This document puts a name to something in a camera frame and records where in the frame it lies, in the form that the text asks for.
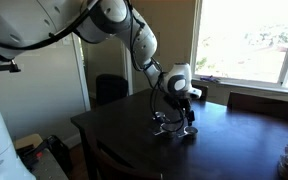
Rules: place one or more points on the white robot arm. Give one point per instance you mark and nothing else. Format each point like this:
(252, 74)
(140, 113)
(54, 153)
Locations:
(32, 24)

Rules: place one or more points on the dark wooden chair left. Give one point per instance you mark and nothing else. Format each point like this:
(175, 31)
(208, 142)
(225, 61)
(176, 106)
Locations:
(204, 90)

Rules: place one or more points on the black toolbox on floor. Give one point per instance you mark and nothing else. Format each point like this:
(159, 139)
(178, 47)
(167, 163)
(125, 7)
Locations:
(46, 159)

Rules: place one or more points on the medium silver measuring cup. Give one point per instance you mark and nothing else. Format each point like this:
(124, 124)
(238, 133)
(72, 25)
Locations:
(189, 132)

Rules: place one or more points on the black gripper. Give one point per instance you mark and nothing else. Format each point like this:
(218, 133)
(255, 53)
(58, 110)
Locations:
(183, 106)

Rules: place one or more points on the white window frame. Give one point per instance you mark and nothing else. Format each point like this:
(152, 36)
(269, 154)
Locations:
(242, 42)

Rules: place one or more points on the near curved wooden chair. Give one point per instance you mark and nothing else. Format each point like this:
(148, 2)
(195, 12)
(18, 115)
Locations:
(112, 170)

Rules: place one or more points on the large silver measuring cup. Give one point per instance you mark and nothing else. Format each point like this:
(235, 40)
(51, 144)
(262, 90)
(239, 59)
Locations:
(166, 130)

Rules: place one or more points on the blue object on windowsill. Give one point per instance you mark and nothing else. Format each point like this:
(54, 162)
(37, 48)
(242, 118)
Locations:
(209, 79)

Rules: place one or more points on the dark wooden chair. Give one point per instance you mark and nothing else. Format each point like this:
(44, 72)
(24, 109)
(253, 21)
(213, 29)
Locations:
(256, 104)
(204, 90)

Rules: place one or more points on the black bin in doorway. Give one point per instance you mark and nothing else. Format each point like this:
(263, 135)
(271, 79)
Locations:
(110, 88)

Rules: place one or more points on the dark wooden dining table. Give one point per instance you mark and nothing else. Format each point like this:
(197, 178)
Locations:
(230, 145)

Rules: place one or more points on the black camera on stand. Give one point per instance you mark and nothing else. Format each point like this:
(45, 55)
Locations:
(12, 67)

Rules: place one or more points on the dark wooden chair right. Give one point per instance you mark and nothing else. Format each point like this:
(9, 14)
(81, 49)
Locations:
(256, 104)

